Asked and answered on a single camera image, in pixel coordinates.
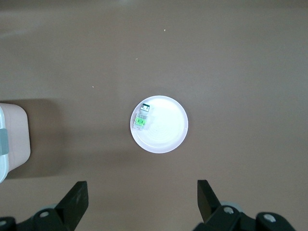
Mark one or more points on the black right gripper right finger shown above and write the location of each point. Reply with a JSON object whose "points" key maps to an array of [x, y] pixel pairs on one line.
{"points": [[208, 202]]}

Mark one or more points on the pink round plate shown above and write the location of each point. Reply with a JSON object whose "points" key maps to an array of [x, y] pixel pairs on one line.
{"points": [[166, 130]]}

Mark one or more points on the green push-button switch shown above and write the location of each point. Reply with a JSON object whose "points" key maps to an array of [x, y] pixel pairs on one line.
{"points": [[140, 120]]}

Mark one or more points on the brown table cover mat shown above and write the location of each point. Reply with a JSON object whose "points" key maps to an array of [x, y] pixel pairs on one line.
{"points": [[216, 60]]}

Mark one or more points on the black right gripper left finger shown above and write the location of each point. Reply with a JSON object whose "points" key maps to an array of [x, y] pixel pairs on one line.
{"points": [[74, 202]]}

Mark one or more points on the white lidded storage box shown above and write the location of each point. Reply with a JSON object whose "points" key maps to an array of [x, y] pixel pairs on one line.
{"points": [[16, 134]]}

